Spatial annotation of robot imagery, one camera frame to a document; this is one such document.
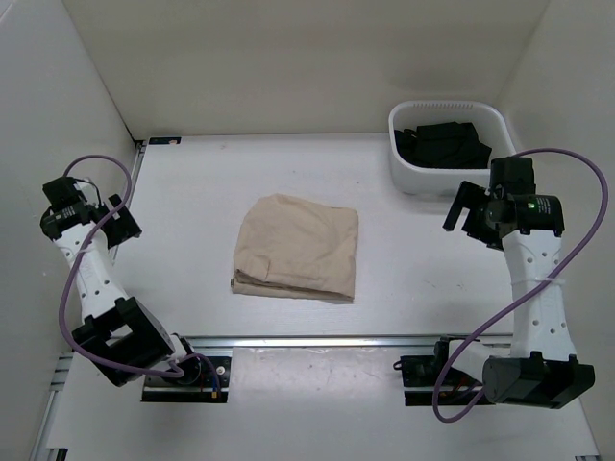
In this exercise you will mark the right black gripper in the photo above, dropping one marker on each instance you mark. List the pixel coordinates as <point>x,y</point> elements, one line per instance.
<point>470,197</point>

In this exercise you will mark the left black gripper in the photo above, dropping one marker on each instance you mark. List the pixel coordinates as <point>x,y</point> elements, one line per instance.
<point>123,229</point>

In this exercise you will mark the beige trousers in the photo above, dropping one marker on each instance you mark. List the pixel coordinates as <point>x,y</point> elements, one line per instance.
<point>288,247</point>

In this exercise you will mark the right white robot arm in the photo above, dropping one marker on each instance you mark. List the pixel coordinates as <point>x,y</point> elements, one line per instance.
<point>524,354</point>

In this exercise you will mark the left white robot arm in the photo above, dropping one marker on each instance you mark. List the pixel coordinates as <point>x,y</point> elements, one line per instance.
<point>115,326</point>

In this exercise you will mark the black folded garment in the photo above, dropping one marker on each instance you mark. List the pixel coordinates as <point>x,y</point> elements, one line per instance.
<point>450,145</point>

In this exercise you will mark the white plastic basket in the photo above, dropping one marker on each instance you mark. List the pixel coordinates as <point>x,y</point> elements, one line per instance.
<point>488,122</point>

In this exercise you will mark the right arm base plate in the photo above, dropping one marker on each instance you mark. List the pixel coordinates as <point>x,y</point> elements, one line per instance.
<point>420,371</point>

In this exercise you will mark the front aluminium rail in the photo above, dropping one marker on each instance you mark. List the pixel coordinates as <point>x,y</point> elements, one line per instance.
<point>322,341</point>

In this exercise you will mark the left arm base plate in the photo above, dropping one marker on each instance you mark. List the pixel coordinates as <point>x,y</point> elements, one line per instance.
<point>200,386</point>

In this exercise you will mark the left aluminium frame rail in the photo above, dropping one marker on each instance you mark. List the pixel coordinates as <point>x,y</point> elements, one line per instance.
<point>120,201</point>

